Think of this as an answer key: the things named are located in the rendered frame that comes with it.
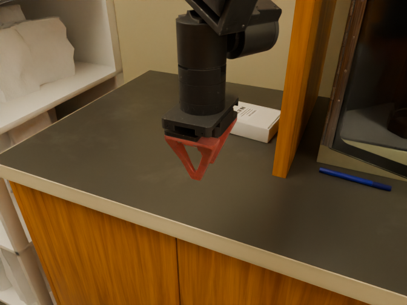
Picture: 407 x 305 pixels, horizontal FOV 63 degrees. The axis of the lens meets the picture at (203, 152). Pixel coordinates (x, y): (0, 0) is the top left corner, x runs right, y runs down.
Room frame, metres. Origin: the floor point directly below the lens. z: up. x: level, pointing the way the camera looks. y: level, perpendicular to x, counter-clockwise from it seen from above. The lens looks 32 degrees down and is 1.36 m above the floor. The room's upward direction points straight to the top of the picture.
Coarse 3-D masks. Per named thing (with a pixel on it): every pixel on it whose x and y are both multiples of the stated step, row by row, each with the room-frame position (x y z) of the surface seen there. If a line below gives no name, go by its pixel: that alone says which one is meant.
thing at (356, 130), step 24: (384, 0) 0.58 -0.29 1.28; (384, 24) 0.58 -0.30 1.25; (360, 48) 0.60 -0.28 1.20; (384, 48) 0.57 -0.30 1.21; (360, 72) 0.59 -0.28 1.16; (384, 72) 0.56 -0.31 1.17; (360, 96) 0.58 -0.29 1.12; (384, 96) 0.55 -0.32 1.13; (360, 120) 0.57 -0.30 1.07; (384, 120) 0.54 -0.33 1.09; (336, 144) 0.60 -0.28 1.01; (360, 144) 0.56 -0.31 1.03; (384, 144) 0.54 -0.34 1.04; (384, 168) 0.53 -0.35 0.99
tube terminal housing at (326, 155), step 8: (320, 152) 0.63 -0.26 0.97; (328, 152) 0.62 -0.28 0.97; (336, 152) 0.61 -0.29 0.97; (320, 160) 0.62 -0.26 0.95; (328, 160) 0.62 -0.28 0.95; (336, 160) 0.61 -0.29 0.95; (344, 160) 0.61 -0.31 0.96; (352, 160) 0.60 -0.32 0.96; (352, 168) 0.60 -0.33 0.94; (360, 168) 0.59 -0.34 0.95; (368, 168) 0.59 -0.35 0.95; (376, 168) 0.58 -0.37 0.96; (384, 176) 0.57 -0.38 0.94; (392, 176) 0.57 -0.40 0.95
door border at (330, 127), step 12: (360, 0) 0.61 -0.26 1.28; (360, 12) 0.60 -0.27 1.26; (348, 24) 0.61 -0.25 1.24; (360, 24) 0.60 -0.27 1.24; (348, 36) 0.61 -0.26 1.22; (348, 48) 0.61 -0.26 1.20; (348, 60) 0.61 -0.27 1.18; (348, 72) 0.60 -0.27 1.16; (336, 84) 0.61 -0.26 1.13; (336, 96) 0.61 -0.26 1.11; (336, 108) 0.61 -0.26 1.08; (336, 120) 0.60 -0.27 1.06; (324, 132) 0.61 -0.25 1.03; (324, 144) 0.61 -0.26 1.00
